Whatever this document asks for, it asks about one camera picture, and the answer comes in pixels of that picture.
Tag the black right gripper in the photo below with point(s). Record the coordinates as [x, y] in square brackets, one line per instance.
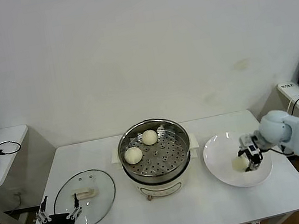
[255, 158]

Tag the white steamed baozi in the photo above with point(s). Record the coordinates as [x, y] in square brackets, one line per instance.
[149, 137]
[133, 155]
[239, 163]

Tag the stainless steel steamer basket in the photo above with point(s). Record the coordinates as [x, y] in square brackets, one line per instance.
[163, 158]

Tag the white round plate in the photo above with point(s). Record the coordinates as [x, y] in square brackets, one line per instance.
[220, 157]

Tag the white label sticker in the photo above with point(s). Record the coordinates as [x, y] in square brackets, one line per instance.
[286, 85]

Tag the white side table with mouse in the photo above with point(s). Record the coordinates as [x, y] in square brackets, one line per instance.
[8, 141]

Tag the cream electric cooker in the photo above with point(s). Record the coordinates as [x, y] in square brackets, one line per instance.
[162, 186]

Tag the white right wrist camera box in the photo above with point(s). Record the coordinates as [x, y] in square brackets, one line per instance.
[252, 146]

